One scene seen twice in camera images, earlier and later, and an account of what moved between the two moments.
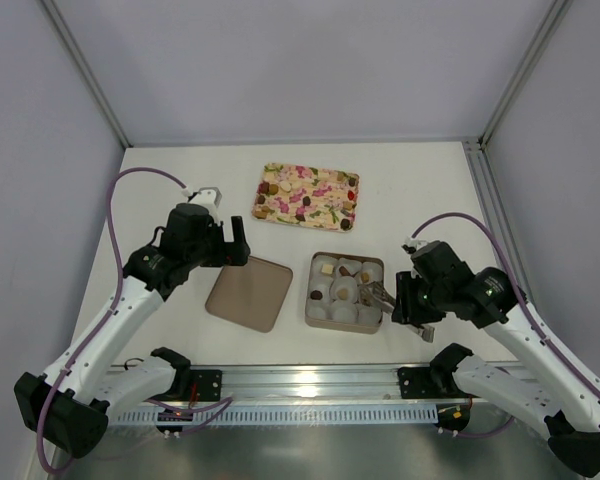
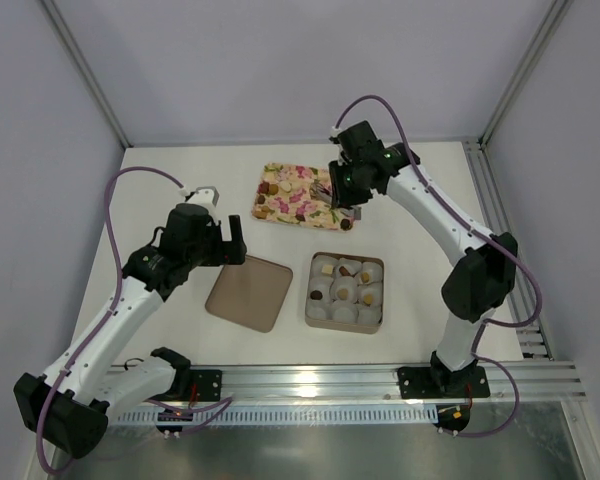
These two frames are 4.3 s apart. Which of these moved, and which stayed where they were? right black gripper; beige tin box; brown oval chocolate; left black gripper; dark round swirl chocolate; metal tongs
Moved: metal tongs; right black gripper
Stayed: dark round swirl chocolate; brown oval chocolate; beige tin box; left black gripper
